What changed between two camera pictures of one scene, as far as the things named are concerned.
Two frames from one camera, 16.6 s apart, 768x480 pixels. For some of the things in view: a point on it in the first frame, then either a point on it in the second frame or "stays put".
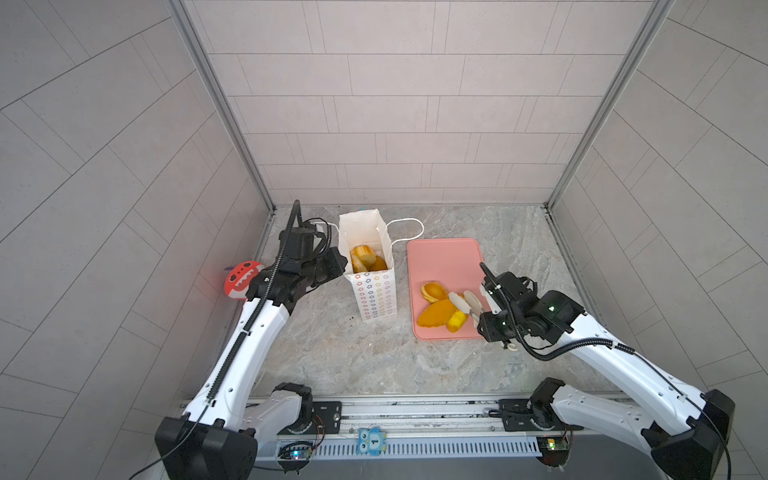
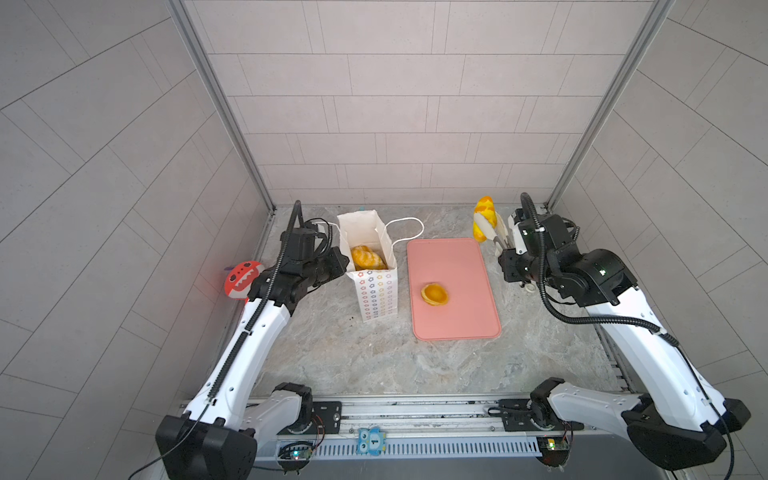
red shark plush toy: (239, 277) stays put
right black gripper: (498, 303) to (513, 264)
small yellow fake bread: (456, 321) to (486, 207)
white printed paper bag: (368, 263) stays put
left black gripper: (327, 264) stays put
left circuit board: (295, 453) stays put
